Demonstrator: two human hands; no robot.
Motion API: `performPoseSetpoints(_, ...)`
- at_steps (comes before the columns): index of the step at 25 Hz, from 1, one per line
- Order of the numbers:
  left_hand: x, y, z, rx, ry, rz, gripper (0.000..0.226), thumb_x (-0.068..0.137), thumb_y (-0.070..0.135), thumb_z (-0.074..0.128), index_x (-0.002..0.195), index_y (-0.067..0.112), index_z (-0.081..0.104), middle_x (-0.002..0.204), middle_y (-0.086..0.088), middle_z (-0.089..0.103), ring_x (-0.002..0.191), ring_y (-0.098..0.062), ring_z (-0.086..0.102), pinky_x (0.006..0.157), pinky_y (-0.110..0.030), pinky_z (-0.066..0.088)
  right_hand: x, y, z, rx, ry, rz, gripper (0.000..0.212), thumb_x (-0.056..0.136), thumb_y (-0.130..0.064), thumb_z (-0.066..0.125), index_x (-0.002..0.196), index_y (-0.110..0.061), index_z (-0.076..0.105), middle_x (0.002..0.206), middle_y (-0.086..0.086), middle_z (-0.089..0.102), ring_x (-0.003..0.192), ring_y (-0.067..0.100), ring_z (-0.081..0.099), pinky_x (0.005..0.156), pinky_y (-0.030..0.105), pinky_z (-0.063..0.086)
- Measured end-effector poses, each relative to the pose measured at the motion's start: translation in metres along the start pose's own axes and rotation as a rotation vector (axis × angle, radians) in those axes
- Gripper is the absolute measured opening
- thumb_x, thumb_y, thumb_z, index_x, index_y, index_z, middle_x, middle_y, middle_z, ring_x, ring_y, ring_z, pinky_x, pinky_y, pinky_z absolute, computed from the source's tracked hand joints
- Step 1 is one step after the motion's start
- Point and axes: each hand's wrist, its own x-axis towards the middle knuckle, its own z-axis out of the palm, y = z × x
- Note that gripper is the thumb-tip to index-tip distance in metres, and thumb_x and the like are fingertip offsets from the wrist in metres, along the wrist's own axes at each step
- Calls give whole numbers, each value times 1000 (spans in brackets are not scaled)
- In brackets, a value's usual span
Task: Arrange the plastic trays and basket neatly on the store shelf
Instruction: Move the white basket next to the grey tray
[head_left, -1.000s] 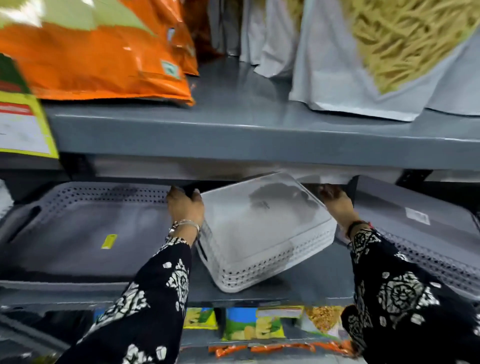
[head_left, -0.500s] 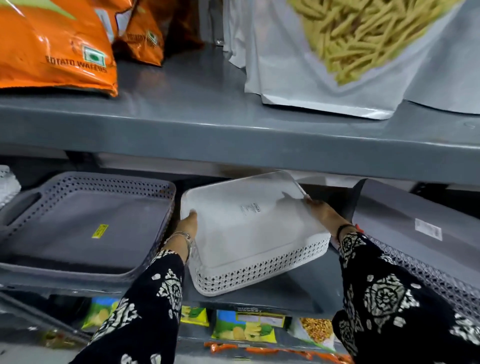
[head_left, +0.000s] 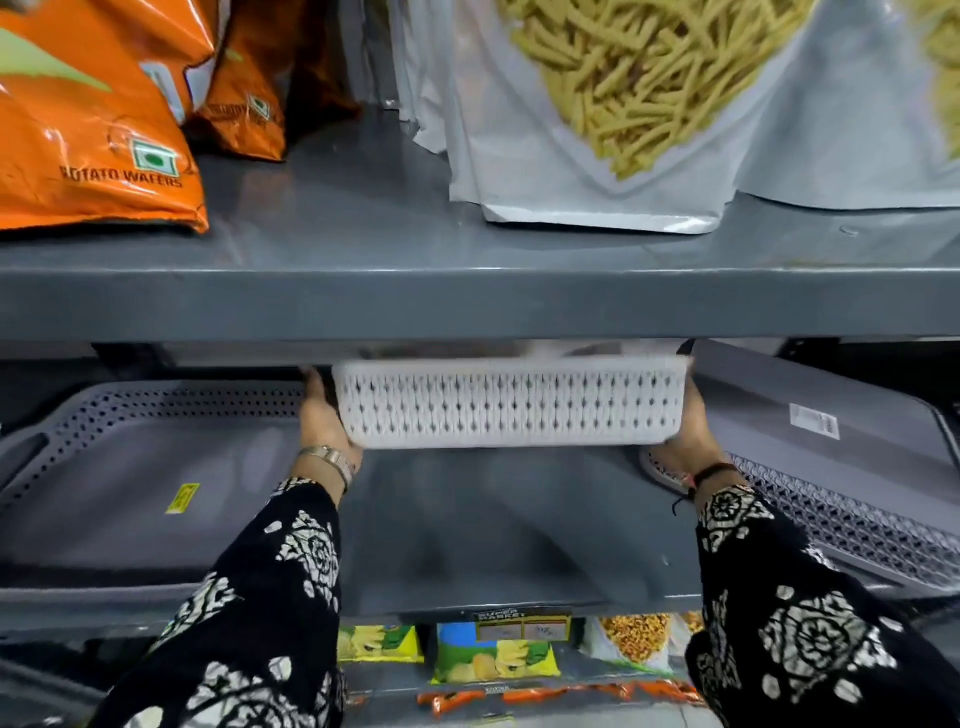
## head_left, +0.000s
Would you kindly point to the shelf price label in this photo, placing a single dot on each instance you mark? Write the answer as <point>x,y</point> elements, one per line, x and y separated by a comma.
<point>523,625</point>

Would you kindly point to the black and red wrist thread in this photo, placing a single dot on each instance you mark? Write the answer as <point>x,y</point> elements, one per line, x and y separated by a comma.
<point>701,478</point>

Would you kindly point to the grey metal shelf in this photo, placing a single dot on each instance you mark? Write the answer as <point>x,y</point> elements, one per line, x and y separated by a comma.
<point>480,255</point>
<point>517,525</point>

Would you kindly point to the person's left fingers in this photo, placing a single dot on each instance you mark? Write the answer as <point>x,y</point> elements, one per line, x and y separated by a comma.
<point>313,386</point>

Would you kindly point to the small orange chips bag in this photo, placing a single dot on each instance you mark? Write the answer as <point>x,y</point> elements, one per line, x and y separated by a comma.
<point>259,82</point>

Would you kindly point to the large orange chips bag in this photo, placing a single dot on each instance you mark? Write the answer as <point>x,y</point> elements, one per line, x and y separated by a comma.
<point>86,120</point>

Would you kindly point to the person's left forearm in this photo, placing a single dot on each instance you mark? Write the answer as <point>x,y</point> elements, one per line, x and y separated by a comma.
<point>247,622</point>

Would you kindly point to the white pouch of yellow sticks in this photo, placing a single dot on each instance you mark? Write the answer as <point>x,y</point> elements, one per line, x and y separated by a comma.
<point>600,105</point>
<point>877,112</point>

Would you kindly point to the row of orange snack packets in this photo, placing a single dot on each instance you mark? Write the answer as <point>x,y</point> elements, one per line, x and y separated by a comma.
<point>559,696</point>

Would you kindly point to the person's left hand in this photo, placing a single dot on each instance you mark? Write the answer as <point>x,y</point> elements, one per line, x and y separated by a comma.
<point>324,427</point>

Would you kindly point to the silver wristwatch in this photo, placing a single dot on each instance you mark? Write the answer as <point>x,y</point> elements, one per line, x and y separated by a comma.
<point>331,458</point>

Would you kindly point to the white perforated plastic basket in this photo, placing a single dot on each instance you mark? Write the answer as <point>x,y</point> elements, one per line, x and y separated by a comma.
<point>510,401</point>

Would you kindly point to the clear packet of yellow snack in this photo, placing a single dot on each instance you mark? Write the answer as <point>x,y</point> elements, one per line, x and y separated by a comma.
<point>637,641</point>

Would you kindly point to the yellow green snack packet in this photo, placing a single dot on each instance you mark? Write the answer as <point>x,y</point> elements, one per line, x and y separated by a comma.
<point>379,643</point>

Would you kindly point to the person's right forearm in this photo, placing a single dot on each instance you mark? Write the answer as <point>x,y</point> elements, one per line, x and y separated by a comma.
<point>806,622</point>

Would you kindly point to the blue green chips packet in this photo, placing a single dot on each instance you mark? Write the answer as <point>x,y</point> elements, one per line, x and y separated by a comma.
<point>495,652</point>

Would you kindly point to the grey perforated plastic tray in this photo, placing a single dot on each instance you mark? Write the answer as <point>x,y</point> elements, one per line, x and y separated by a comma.
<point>142,487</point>
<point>832,465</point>

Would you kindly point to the person's right hand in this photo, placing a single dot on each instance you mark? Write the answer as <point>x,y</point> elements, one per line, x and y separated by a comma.
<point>688,442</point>

